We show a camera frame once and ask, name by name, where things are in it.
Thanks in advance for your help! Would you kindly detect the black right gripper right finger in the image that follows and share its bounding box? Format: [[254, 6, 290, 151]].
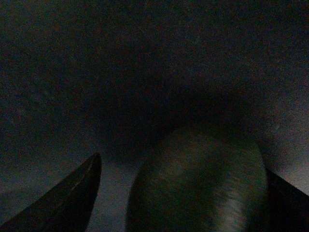
[[267, 169, 309, 232]]

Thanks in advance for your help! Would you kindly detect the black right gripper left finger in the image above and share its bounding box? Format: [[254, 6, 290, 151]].
[[0, 153, 101, 232]]

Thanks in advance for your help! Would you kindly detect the dark green avocado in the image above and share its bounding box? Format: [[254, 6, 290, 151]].
[[126, 130, 270, 232]]

